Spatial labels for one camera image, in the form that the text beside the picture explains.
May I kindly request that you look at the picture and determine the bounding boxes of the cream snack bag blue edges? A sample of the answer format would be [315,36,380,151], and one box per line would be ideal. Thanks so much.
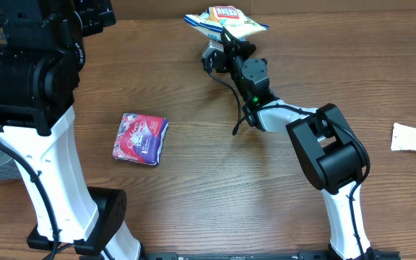
[183,6,269,42]

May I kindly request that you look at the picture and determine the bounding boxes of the red purple tissue pack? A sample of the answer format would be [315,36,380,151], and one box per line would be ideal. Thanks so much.
[112,113,169,165]

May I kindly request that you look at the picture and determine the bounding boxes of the white tube with gold cap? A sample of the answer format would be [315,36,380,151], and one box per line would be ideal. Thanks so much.
[391,123,416,151]

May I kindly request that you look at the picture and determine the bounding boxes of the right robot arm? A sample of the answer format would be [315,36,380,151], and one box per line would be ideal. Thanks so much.
[201,29,372,259]

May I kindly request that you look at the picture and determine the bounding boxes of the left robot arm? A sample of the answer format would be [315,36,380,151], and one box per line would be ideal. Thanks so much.
[0,0,145,260]

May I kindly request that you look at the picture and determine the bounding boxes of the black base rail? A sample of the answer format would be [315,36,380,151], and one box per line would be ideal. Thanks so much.
[81,250,402,260]

